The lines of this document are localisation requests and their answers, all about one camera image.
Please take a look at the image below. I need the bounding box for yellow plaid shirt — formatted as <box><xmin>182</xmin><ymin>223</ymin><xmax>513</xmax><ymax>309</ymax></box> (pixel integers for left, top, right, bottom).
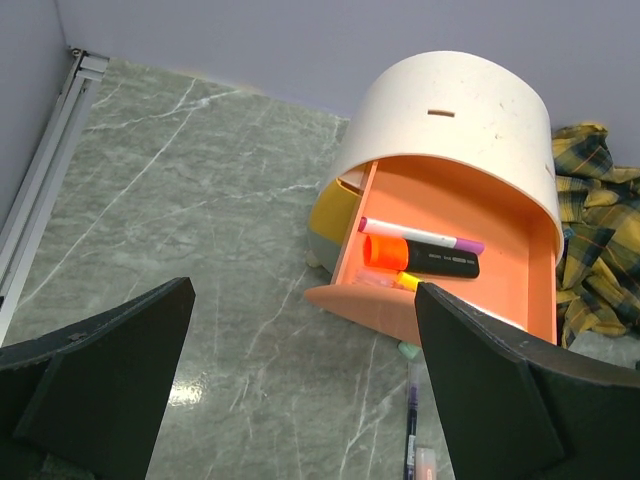
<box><xmin>552</xmin><ymin>123</ymin><xmax>639</xmax><ymax>348</ymax></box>

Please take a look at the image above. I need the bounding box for white pen pink cap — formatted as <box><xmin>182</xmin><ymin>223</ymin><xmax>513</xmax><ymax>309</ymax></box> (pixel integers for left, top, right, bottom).
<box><xmin>358</xmin><ymin>216</ymin><xmax>485</xmax><ymax>255</ymax></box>

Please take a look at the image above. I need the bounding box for white pen yellow cap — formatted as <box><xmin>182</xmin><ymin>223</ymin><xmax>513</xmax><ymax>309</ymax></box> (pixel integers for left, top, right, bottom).
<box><xmin>395</xmin><ymin>272</ymin><xmax>422</xmax><ymax>292</ymax></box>

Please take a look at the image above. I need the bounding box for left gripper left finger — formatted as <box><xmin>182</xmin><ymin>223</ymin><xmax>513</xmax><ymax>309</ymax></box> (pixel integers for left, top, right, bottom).
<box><xmin>1</xmin><ymin>277</ymin><xmax>195</xmax><ymax>479</ymax></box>

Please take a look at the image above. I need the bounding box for pink top drawer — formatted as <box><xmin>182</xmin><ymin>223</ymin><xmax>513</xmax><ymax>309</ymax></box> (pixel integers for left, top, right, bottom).
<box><xmin>305</xmin><ymin>156</ymin><xmax>559</xmax><ymax>344</ymax></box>

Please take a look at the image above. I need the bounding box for cream round drawer organizer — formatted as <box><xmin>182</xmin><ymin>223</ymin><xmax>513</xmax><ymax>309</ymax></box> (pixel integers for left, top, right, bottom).
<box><xmin>308</xmin><ymin>49</ymin><xmax>565</xmax><ymax>271</ymax></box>

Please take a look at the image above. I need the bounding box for black thin pen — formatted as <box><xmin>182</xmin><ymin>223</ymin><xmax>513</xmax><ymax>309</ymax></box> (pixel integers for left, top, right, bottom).
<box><xmin>403</xmin><ymin>363</ymin><xmax>420</xmax><ymax>480</ymax></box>

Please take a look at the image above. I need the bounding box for green highlighter near organizer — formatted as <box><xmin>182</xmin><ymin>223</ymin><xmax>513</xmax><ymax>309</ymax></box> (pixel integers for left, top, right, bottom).
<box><xmin>398</xmin><ymin>342</ymin><xmax>421</xmax><ymax>361</ymax></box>

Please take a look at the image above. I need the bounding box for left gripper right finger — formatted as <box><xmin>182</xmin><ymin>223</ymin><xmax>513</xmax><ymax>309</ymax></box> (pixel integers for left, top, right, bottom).
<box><xmin>414</xmin><ymin>283</ymin><xmax>639</xmax><ymax>479</ymax></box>

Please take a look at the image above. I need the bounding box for orange black highlighter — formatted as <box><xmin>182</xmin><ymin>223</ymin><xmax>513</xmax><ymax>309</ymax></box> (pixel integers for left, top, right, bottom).
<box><xmin>363</xmin><ymin>235</ymin><xmax>480</xmax><ymax>279</ymax></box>

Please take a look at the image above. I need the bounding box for yellow drawer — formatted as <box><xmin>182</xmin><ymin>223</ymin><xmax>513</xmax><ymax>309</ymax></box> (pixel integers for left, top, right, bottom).
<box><xmin>309</xmin><ymin>178</ymin><xmax>362</xmax><ymax>246</ymax></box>

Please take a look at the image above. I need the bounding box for aluminium rail frame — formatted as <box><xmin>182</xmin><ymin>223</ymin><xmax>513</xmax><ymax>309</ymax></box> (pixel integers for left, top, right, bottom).
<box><xmin>1</xmin><ymin>49</ymin><xmax>109</xmax><ymax>337</ymax></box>

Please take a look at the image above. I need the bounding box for orange pink highlighter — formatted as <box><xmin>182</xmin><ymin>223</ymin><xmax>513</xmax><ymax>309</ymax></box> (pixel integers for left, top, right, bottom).
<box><xmin>414</xmin><ymin>447</ymin><xmax>437</xmax><ymax>480</ymax></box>

